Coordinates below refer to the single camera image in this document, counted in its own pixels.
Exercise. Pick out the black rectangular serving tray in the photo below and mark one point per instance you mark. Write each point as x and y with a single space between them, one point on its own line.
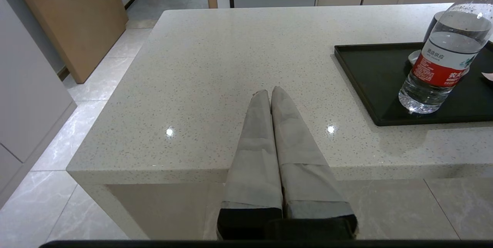
377 86

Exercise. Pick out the white storage cabinet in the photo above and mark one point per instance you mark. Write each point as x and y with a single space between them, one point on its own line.
27 86

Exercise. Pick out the wooden door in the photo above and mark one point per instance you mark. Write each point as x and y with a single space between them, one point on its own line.
77 20

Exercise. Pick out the white saucer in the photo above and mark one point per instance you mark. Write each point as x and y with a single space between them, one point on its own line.
415 57

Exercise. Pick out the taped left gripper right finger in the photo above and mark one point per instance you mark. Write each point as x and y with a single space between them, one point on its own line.
308 178

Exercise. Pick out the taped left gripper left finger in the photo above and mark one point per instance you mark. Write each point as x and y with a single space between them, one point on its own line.
254 171

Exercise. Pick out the clear water bottle red label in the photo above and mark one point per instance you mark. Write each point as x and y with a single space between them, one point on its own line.
443 59

